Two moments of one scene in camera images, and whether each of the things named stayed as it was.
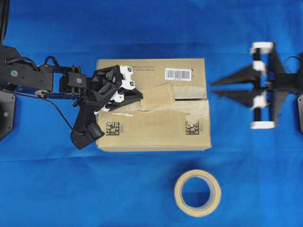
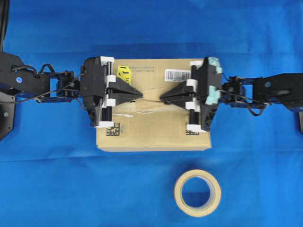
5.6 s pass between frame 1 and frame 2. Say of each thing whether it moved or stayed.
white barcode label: stayed
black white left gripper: moved
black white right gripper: moved
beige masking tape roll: stayed
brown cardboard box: stayed
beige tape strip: moved
